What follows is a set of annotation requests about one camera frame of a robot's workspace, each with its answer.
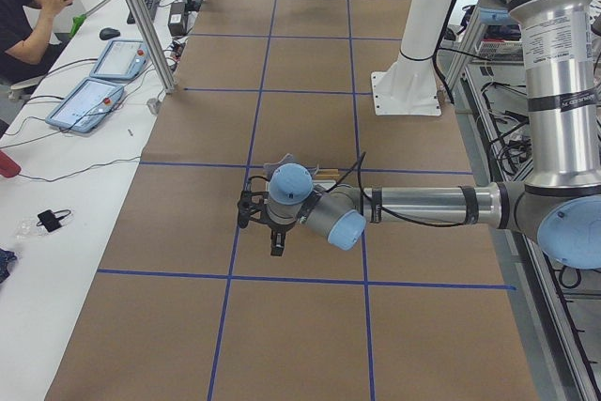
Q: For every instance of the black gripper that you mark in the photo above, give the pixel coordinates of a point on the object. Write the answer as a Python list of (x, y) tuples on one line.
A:
[(273, 228)]

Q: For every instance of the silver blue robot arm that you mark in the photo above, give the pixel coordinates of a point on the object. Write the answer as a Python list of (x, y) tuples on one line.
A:
[(557, 206)]

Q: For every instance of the white towel rack with wooden bars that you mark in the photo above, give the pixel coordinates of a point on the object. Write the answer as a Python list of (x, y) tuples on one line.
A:
[(326, 174)]

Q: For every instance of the black power adapter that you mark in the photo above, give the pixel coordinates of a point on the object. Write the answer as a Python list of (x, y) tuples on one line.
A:
[(178, 19)]

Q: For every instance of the black computer mouse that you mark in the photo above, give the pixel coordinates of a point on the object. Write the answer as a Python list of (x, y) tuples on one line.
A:
[(107, 33)]

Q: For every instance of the upper teach pendant tablet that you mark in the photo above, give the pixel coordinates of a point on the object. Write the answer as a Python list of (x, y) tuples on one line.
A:
[(121, 60)]

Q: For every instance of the teach pendant tablet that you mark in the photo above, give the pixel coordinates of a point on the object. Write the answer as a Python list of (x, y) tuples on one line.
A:
[(84, 108), (121, 60)]

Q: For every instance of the small black device on table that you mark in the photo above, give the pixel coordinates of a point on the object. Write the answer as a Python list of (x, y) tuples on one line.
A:
[(49, 221)]

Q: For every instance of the lower teach pendant tablet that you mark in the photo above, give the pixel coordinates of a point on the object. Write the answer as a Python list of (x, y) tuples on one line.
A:
[(84, 108)]

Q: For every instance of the seated person in black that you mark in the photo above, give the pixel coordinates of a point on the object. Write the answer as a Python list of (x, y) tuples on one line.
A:
[(26, 28)]

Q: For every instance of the red object at table edge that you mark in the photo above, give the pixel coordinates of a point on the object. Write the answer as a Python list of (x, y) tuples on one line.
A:
[(8, 167)]

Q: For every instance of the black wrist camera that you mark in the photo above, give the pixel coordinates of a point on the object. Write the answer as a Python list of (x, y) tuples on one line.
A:
[(251, 205)]

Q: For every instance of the aluminium frame post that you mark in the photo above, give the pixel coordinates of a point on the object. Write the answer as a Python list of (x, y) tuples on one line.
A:
[(151, 39)]

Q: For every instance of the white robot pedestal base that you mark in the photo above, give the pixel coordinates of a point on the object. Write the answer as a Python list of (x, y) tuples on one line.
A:
[(408, 87)]

